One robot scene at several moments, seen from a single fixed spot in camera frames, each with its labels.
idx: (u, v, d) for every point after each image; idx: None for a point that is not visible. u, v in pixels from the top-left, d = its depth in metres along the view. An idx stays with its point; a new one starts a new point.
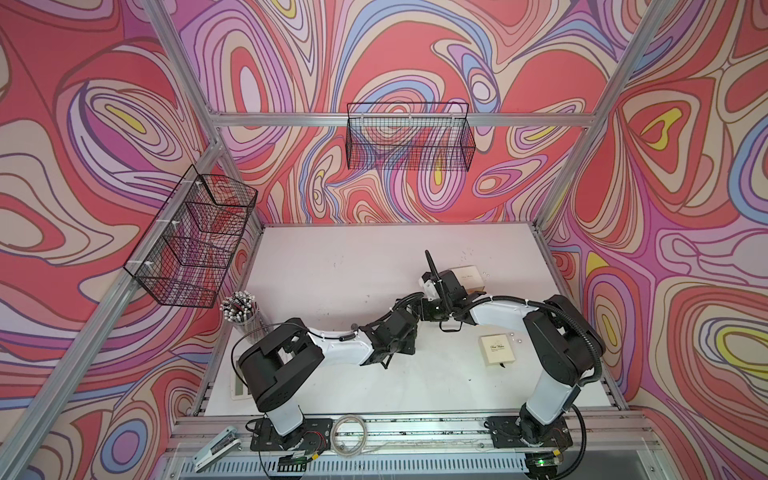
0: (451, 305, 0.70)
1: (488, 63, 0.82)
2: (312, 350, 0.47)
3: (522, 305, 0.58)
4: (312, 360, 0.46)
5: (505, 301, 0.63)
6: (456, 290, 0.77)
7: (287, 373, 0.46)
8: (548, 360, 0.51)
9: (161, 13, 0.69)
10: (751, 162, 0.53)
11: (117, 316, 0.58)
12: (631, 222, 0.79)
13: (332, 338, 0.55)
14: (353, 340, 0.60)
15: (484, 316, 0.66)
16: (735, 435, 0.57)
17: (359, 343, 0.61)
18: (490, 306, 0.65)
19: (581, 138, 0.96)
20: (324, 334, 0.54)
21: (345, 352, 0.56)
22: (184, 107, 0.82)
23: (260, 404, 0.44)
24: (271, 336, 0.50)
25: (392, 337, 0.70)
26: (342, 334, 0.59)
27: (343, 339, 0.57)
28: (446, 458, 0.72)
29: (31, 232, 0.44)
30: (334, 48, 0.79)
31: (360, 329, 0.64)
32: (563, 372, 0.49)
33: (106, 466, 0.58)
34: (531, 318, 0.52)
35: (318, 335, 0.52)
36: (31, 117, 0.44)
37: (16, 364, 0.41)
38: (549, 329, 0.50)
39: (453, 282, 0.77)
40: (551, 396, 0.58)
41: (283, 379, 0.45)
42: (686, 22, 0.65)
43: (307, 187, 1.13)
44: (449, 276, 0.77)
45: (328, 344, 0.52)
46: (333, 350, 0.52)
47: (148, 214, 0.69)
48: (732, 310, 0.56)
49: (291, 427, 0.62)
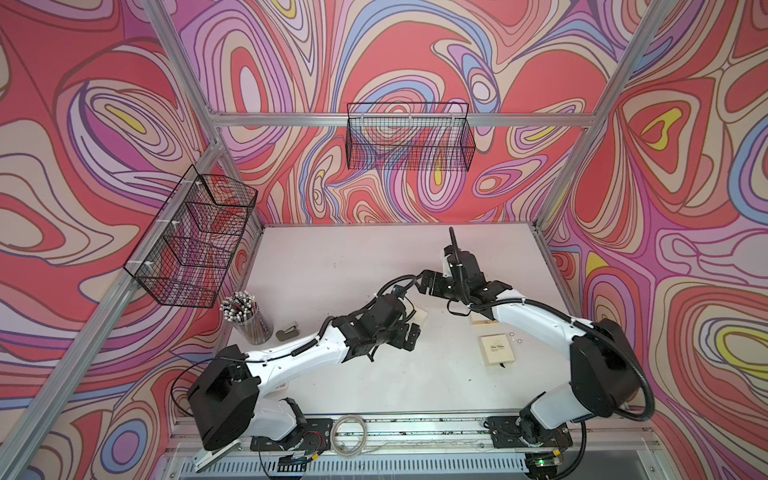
0: (467, 295, 0.69)
1: (488, 63, 0.82)
2: (247, 383, 0.42)
3: (564, 322, 0.51)
4: (244, 397, 0.41)
5: (542, 310, 0.55)
6: (475, 277, 0.69)
7: (220, 415, 0.41)
8: (582, 385, 0.46)
9: (161, 12, 0.69)
10: (751, 161, 0.53)
11: (117, 316, 0.58)
12: (632, 222, 0.79)
13: (283, 355, 0.48)
14: (315, 347, 0.52)
15: (508, 315, 0.59)
16: (734, 435, 0.57)
17: (328, 347, 0.53)
18: (522, 312, 0.57)
19: (581, 138, 0.96)
20: (274, 353, 0.48)
21: (304, 364, 0.50)
22: (184, 107, 0.82)
23: (205, 447, 0.41)
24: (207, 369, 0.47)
25: (376, 327, 0.62)
26: (295, 346, 0.51)
27: (296, 354, 0.49)
28: (446, 458, 0.72)
29: (31, 232, 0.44)
30: (334, 48, 0.79)
31: (333, 327, 0.58)
32: (600, 404, 0.45)
33: (106, 466, 0.58)
34: (576, 347, 0.45)
35: (259, 360, 0.46)
36: (32, 117, 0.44)
37: (16, 364, 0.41)
38: (597, 362, 0.44)
39: (473, 269, 0.68)
40: (566, 409, 0.56)
41: (219, 422, 0.41)
42: (686, 22, 0.65)
43: (307, 187, 1.13)
44: (469, 260, 0.68)
45: (278, 365, 0.47)
46: (284, 369, 0.47)
47: (148, 214, 0.69)
48: (732, 310, 0.56)
49: (287, 428, 0.62)
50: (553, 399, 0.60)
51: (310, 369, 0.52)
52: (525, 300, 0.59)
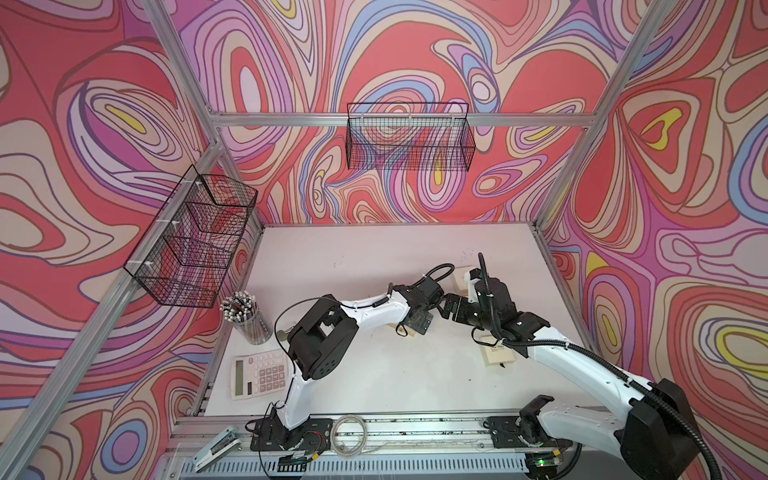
0: (499, 330, 0.63)
1: (488, 63, 0.82)
2: (348, 323, 0.51)
3: (618, 380, 0.46)
4: (352, 331, 0.50)
5: (591, 360, 0.50)
6: (506, 309, 0.63)
7: (328, 345, 0.50)
8: (635, 448, 0.42)
9: (161, 12, 0.69)
10: (751, 162, 0.53)
11: (117, 316, 0.58)
12: (632, 222, 0.79)
13: (365, 306, 0.58)
14: (387, 303, 0.62)
15: (548, 361, 0.55)
16: (735, 436, 0.57)
17: (395, 304, 0.63)
18: (564, 359, 0.52)
19: (580, 138, 0.96)
20: (357, 303, 0.58)
21: (382, 315, 0.59)
22: (184, 107, 0.82)
23: (311, 374, 0.51)
24: (308, 311, 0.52)
25: (426, 299, 0.74)
26: (374, 300, 0.61)
27: (377, 305, 0.60)
28: (446, 458, 0.72)
29: (31, 232, 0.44)
30: (334, 47, 0.78)
31: (395, 290, 0.68)
32: (655, 474, 0.41)
33: (106, 466, 0.58)
34: (638, 414, 0.41)
35: (350, 306, 0.56)
36: (31, 117, 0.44)
37: (16, 364, 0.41)
38: (662, 432, 0.39)
39: (505, 299, 0.63)
40: (583, 436, 0.55)
41: (328, 352, 0.50)
42: (686, 22, 0.65)
43: (307, 187, 1.13)
44: (499, 288, 0.63)
45: (363, 312, 0.56)
46: (368, 317, 0.56)
47: (148, 214, 0.69)
48: (732, 310, 0.56)
49: (295, 420, 0.62)
50: (571, 424, 0.57)
51: (379, 324, 0.61)
52: (570, 346, 0.53)
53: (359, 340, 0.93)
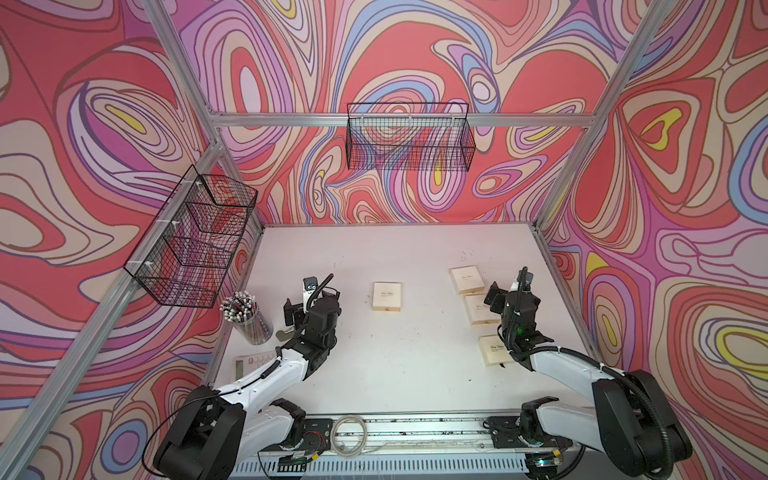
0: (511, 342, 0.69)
1: (488, 63, 0.82)
2: (230, 412, 0.43)
3: (594, 368, 0.52)
4: (233, 423, 0.41)
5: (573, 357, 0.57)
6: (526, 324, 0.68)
7: (213, 446, 0.41)
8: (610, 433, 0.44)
9: (161, 12, 0.69)
10: (751, 162, 0.53)
11: (117, 316, 0.58)
12: (632, 221, 0.79)
13: (253, 381, 0.50)
14: (278, 368, 0.55)
15: (545, 364, 0.60)
16: (735, 436, 0.57)
17: (290, 365, 0.57)
18: (554, 357, 0.59)
19: (581, 138, 0.96)
20: (243, 382, 0.50)
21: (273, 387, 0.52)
22: (184, 107, 0.82)
23: None
24: (174, 422, 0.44)
25: (321, 334, 0.65)
26: (262, 370, 0.54)
27: (264, 377, 0.52)
28: (446, 458, 0.72)
29: (30, 232, 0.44)
30: (334, 48, 0.79)
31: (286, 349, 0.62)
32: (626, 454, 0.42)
33: (106, 466, 0.58)
34: (603, 386, 0.45)
35: (234, 388, 0.47)
36: (31, 116, 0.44)
37: (16, 364, 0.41)
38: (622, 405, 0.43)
39: (529, 317, 0.67)
40: (576, 430, 0.55)
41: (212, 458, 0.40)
42: (686, 22, 0.65)
43: (307, 188, 1.13)
44: (529, 308, 0.67)
45: (252, 389, 0.48)
46: (259, 392, 0.49)
47: (148, 214, 0.69)
48: (732, 310, 0.56)
49: (284, 428, 0.62)
50: (567, 420, 0.57)
51: (277, 392, 0.54)
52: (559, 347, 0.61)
53: (359, 341, 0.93)
